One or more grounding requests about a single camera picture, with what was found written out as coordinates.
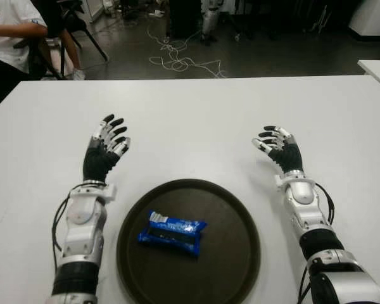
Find bare-legged person with white shoes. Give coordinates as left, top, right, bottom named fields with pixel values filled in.
left=37, top=31, right=86, bottom=80

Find black cabinet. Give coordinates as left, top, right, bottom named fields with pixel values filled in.
left=169, top=0, right=203, bottom=41

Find seated person in white shirt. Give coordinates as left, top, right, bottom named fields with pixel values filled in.
left=0, top=0, right=50, bottom=105

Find grey folded metal frame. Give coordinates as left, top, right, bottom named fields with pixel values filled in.
left=309, top=2, right=333, bottom=35

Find white pedestal with black base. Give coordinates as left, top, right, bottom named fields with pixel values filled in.
left=348, top=0, right=380, bottom=42

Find white cable on floor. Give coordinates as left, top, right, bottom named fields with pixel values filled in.
left=147, top=22, right=229, bottom=79

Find blue Oreo cookie pack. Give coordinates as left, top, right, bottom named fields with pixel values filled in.
left=136, top=209, right=208, bottom=260

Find round dark brown tray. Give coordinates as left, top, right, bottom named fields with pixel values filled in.
left=116, top=179, right=262, bottom=304

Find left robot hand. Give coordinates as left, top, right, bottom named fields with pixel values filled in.
left=82, top=113, right=130, bottom=186

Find white cupboard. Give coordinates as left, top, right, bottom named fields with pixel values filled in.
left=82, top=0, right=104, bottom=23

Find silver humanoid robot legs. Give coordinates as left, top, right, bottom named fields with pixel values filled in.
left=199, top=0, right=221, bottom=47

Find black chair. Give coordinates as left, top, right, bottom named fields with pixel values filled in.
left=28, top=0, right=109, bottom=80

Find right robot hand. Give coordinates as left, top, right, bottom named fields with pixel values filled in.
left=251, top=125, right=304, bottom=175

